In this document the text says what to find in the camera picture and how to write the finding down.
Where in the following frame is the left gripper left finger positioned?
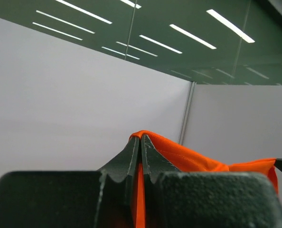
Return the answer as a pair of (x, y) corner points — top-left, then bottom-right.
(0, 137), (140, 228)

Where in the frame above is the right aluminium frame post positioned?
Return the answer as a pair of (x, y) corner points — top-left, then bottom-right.
(179, 81), (196, 145)

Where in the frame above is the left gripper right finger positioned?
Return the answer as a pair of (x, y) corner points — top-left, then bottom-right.
(141, 135), (282, 228)

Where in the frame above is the orange t shirt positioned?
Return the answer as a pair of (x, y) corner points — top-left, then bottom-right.
(130, 130), (279, 228)

